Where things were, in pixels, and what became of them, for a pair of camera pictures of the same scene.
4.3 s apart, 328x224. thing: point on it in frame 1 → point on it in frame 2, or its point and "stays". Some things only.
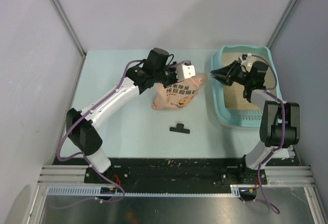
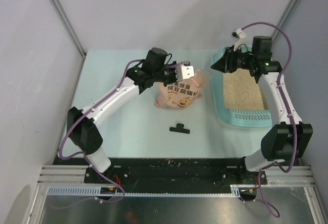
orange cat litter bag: [177, 94] stays
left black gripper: [175, 78] stays
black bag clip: [180, 128] stays
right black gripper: [229, 71] → [225, 64]
